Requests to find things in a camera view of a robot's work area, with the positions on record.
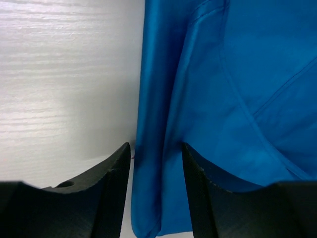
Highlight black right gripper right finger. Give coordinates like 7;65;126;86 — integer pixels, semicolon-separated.
182;143;317;238

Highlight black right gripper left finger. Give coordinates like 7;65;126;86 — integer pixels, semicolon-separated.
0;143;131;238

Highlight blue cloth napkin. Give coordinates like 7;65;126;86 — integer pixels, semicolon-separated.
131;0;317;238

